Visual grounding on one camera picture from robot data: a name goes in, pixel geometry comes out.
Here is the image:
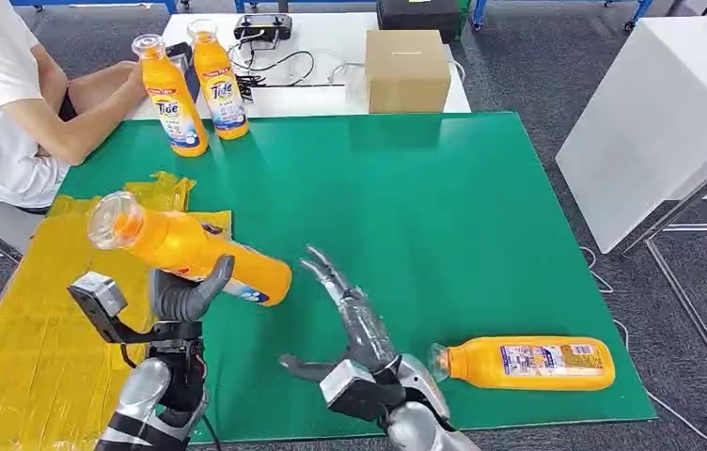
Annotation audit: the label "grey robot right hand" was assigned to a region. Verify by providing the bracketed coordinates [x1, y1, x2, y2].
[278, 244, 401, 382]

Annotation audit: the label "orange detergent bottle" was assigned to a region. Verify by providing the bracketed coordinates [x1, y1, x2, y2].
[428, 335, 617, 392]
[132, 34, 210, 158]
[186, 18, 250, 141]
[86, 191, 293, 307]

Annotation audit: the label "green mat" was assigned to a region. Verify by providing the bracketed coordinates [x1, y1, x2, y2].
[57, 112, 658, 444]

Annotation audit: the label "metal frame legs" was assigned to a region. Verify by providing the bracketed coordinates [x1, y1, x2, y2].
[602, 136, 707, 412]

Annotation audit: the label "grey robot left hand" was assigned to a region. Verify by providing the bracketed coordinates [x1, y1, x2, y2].
[149, 254, 236, 325]

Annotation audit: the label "white tilted panel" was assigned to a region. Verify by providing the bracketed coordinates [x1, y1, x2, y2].
[556, 23, 707, 256]

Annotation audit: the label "person's right hand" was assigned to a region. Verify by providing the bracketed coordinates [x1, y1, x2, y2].
[124, 60, 148, 101]

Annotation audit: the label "black case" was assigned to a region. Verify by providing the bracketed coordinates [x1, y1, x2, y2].
[375, 0, 463, 43]

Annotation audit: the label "white floor cable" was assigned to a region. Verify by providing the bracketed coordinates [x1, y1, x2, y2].
[579, 246, 707, 451]

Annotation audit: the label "cardboard box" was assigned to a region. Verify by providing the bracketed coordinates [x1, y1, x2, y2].
[364, 29, 452, 116]

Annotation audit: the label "blue metal frame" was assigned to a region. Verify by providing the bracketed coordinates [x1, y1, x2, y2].
[233, 0, 380, 15]
[470, 0, 653, 32]
[9, 0, 181, 15]

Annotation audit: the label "tablet with dark folio stand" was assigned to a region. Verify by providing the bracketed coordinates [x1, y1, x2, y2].
[165, 41, 203, 104]

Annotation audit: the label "black handheld controller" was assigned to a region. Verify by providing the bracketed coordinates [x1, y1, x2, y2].
[233, 13, 293, 45]

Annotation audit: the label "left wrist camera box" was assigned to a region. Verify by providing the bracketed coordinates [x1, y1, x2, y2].
[67, 272, 202, 347]

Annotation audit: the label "yellow plastic sheet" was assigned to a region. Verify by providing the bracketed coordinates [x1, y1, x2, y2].
[0, 171, 233, 451]

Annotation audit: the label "black cable bundle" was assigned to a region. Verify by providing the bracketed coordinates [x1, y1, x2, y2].
[228, 48, 316, 102]

